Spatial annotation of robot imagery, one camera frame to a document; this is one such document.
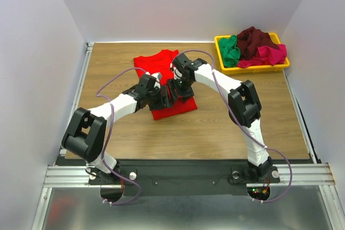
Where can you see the red t shirt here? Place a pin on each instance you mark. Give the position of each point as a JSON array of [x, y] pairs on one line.
[[160, 62]]

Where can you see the aluminium frame rail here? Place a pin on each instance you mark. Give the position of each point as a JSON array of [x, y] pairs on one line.
[[71, 176]]

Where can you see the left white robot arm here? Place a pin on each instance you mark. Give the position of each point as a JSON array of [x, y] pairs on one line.
[[89, 130]]

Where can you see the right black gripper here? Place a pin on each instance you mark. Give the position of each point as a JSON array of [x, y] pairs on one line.
[[180, 93]]

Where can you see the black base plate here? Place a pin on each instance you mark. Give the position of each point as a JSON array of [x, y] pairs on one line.
[[196, 177]]

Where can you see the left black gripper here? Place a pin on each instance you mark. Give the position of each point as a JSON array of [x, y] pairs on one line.
[[163, 102]]

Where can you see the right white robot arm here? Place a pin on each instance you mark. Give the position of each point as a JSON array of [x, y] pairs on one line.
[[240, 97]]

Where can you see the yellow plastic bin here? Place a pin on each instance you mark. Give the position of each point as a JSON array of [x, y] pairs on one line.
[[251, 69]]

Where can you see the magenta t shirt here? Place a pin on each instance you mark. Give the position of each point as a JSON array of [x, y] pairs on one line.
[[266, 56]]

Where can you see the green t shirt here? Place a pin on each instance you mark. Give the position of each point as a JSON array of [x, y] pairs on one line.
[[229, 51]]

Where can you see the maroon t shirt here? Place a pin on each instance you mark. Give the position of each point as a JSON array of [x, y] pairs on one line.
[[249, 40]]

